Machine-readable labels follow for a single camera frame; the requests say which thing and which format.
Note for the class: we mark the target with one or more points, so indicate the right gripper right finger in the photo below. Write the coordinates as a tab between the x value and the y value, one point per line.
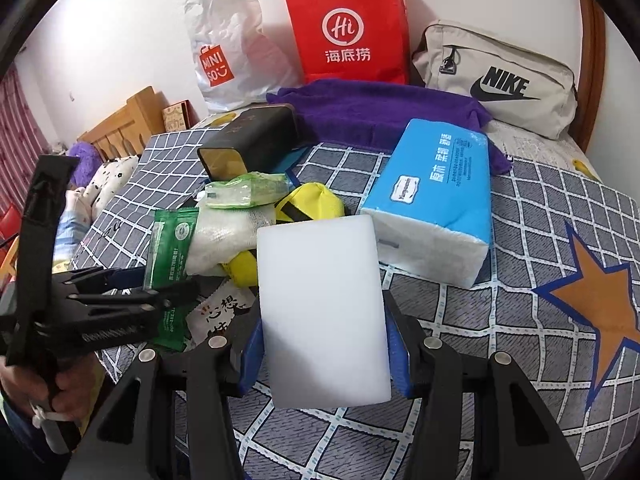
515	435

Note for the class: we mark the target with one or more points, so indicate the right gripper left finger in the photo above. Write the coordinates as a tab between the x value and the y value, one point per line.
168	416

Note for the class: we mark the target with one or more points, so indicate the white tomato print packet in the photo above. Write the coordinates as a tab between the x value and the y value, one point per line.
213	315

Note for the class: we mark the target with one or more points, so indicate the green wet wipe packet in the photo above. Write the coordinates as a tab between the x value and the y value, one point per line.
169	246

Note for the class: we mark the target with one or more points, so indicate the white mesh net bag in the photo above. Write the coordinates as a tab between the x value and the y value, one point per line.
221	234

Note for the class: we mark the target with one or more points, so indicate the white sponge block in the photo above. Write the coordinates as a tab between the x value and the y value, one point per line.
322	309

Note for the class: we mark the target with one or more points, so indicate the green clear plastic packet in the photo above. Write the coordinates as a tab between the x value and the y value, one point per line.
246	191

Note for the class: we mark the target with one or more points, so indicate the yellow Adidas pouch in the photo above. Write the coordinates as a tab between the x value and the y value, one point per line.
309	201

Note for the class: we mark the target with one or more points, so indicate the white spotted pillow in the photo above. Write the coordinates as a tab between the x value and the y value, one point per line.
110	178

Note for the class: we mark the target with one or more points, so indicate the purple plush toy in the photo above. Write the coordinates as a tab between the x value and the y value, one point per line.
90	161

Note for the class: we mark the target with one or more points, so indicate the wooden headboard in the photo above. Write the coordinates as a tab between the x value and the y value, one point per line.
127	131

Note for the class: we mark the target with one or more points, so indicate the grey checked bed sheet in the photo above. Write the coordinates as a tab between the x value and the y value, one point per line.
500	313

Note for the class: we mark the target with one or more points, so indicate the brown patterned box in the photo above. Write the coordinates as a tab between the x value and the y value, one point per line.
177	116

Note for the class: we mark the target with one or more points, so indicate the blue tissue pack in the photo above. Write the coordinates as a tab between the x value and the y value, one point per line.
430	207

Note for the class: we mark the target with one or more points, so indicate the black rectangular tin box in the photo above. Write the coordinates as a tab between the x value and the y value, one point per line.
257	140

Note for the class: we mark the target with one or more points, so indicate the white Miniso plastic bag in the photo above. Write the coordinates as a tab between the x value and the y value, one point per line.
235	63

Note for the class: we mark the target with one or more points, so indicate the beige Nike waist bag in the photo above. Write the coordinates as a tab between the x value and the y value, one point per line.
518	86

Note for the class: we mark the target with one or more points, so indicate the purple towel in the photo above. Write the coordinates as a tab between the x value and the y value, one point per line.
367	114

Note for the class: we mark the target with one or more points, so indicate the red paper shopping bag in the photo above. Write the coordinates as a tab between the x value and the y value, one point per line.
351	39

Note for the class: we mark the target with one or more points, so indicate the brown wooden door frame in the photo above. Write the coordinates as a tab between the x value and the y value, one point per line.
591	73

